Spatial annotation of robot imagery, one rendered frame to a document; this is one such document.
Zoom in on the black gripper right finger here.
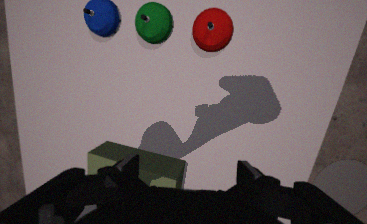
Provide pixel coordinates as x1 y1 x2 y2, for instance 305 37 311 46
214 160 364 224

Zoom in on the blue bell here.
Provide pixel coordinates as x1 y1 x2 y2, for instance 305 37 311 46
83 0 121 37

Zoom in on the green bell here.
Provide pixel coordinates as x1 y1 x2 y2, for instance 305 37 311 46
135 2 173 44

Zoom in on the red dome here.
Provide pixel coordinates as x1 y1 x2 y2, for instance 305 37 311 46
192 8 233 52

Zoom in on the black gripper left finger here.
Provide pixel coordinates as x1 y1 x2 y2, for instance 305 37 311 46
0 154 160 224

